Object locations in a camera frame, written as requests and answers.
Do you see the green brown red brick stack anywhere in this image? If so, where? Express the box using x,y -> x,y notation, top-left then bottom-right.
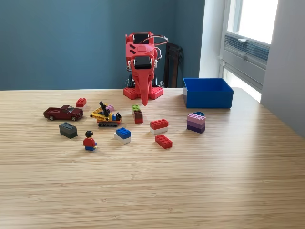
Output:
132,104 -> 144,124

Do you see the yellow toy digger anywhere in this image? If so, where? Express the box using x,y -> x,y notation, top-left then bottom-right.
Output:
89,101 -> 122,128

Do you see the blue white brick stack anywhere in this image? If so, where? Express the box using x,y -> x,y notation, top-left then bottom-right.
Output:
114,127 -> 132,145

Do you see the blue plastic bin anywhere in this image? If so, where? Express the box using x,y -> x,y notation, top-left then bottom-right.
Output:
182,77 -> 234,109

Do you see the long red white brick stack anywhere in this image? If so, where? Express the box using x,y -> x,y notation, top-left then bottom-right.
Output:
150,119 -> 169,135

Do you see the pink purple brick stack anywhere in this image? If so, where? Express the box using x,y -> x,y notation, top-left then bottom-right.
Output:
186,113 -> 206,134

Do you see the dark red toy pickup car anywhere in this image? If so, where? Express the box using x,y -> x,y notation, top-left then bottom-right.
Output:
43,104 -> 84,122

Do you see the toy figure red shirt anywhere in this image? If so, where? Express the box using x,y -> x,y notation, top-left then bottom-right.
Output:
82,130 -> 98,152

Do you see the grey brick stack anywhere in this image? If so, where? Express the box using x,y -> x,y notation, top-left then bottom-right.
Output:
59,122 -> 78,139

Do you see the grey window vent unit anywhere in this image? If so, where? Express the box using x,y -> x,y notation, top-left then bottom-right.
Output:
224,32 -> 270,70

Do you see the black cable bundle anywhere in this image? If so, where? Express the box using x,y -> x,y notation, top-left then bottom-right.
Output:
125,73 -> 137,88

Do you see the arm wrist cable loop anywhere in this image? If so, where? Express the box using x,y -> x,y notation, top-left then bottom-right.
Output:
142,34 -> 169,46

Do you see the white window frame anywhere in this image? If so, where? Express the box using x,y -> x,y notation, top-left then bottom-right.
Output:
225,0 -> 279,45

